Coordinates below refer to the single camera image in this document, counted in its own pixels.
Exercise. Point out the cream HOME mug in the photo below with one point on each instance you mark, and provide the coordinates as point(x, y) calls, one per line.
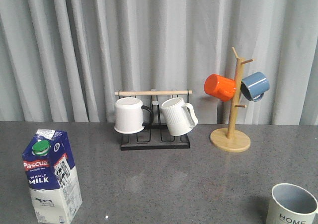
point(291, 204)

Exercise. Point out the orange mug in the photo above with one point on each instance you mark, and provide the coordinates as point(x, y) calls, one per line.
point(220, 87)

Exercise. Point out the blue mug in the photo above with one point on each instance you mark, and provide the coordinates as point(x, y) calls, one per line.
point(254, 86)

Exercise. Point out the black wire mug rack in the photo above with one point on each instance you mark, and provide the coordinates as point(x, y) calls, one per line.
point(156, 135)

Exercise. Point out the white mug black handle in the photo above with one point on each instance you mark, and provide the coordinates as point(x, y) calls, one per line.
point(129, 117)

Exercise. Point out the white ribbed mug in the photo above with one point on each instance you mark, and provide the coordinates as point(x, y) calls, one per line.
point(179, 116)

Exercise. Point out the wooden mug tree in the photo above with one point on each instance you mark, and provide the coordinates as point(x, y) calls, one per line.
point(230, 139)

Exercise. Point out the grey curtain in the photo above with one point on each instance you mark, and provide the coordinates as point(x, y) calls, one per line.
point(63, 60)

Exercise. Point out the blue white milk carton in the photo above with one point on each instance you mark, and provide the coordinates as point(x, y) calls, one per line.
point(52, 177)

